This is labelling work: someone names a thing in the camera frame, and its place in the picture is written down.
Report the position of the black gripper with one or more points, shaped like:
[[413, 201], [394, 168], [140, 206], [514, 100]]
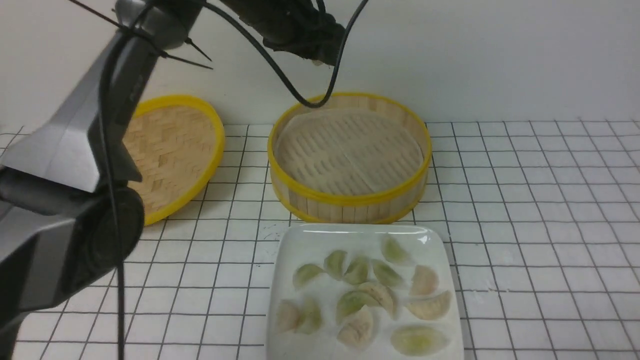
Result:
[[297, 27]]

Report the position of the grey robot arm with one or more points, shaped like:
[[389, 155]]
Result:
[[68, 217]]

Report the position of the white square plate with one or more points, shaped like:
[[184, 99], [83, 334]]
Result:
[[310, 244]]

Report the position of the white mesh steamer liner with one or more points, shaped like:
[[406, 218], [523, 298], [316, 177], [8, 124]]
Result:
[[347, 152]]

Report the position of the yellow-rimmed bamboo steamer basket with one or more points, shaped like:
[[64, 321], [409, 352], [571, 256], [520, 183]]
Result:
[[378, 208]]

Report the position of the yellow-rimmed bamboo steamer lid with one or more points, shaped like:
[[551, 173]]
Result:
[[177, 142]]

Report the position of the beige dumpling centre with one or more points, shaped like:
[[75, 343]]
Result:
[[383, 295]]

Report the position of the beige dumpling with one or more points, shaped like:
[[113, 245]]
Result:
[[431, 308], [383, 295]]

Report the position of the beige dumpling right lower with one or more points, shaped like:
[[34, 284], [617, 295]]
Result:
[[431, 308]]

